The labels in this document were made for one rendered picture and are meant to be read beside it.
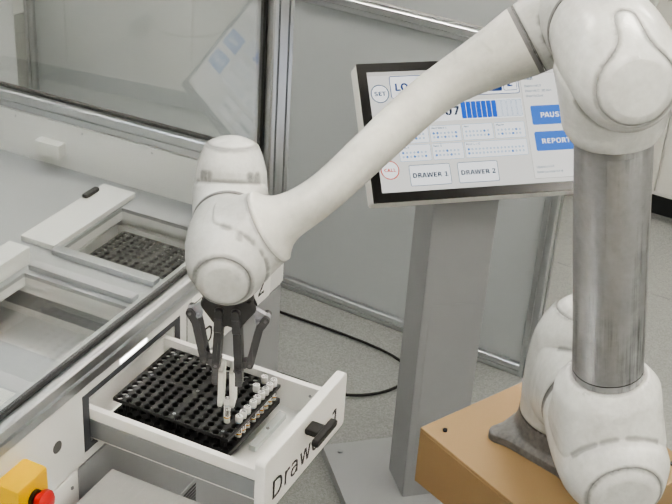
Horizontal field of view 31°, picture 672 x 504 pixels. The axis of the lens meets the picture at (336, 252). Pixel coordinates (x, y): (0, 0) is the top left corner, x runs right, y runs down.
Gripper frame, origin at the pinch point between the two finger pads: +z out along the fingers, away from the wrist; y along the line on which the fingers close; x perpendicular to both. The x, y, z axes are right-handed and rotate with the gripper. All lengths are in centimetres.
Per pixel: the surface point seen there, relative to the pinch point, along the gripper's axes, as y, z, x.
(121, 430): 17.8, 12.9, -1.8
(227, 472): -1.2, 13.1, 5.4
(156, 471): 17.0, 37.3, -21.7
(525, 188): -49, 3, -89
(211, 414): 3.5, 10.2, -5.2
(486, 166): -40, -1, -89
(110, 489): 19.5, 24.2, -0.2
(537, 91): -50, -13, -104
